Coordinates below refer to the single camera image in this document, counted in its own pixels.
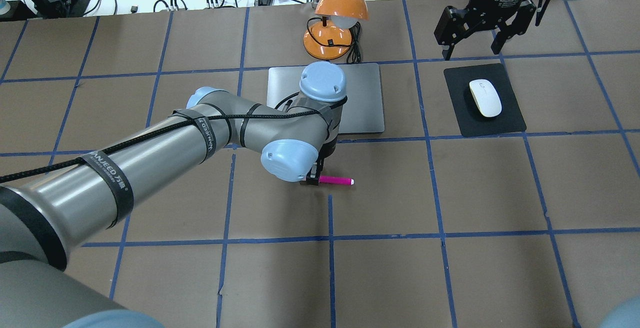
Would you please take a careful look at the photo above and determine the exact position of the orange desk lamp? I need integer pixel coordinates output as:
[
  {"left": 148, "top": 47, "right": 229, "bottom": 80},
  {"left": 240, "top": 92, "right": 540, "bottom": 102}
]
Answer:
[{"left": 302, "top": 0, "right": 370, "bottom": 64}]

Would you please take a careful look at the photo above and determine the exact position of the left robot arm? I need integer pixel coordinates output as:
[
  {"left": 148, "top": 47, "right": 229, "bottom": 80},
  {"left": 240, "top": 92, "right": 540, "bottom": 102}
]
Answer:
[{"left": 0, "top": 61, "right": 348, "bottom": 328}]

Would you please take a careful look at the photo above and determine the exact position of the white computer mouse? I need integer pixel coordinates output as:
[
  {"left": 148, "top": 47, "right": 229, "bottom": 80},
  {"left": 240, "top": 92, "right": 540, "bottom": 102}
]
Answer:
[{"left": 468, "top": 79, "right": 503, "bottom": 118}]

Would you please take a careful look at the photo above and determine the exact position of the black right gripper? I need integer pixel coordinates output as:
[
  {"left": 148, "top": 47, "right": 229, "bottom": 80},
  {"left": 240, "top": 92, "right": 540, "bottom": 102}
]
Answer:
[{"left": 434, "top": 0, "right": 537, "bottom": 61}]

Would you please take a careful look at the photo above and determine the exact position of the silver laptop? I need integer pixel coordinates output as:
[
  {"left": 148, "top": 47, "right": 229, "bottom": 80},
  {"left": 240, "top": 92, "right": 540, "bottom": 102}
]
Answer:
[{"left": 266, "top": 63, "right": 386, "bottom": 135}]

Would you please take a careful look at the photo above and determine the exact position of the black mousepad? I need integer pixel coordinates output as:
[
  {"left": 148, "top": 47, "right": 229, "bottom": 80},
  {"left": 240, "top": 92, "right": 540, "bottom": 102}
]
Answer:
[{"left": 443, "top": 63, "right": 527, "bottom": 138}]

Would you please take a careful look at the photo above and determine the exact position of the pink highlighter pen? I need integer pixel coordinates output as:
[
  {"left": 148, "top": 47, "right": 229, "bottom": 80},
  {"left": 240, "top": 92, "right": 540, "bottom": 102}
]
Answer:
[{"left": 318, "top": 175, "right": 355, "bottom": 186}]

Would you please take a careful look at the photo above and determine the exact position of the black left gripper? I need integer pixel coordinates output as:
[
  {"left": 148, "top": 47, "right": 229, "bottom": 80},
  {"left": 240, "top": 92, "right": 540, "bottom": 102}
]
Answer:
[{"left": 300, "top": 138, "right": 338, "bottom": 187}]

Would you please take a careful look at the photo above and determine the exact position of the black lamp power cable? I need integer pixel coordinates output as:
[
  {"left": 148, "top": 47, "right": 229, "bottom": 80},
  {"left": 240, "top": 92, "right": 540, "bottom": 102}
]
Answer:
[{"left": 320, "top": 16, "right": 363, "bottom": 65}]

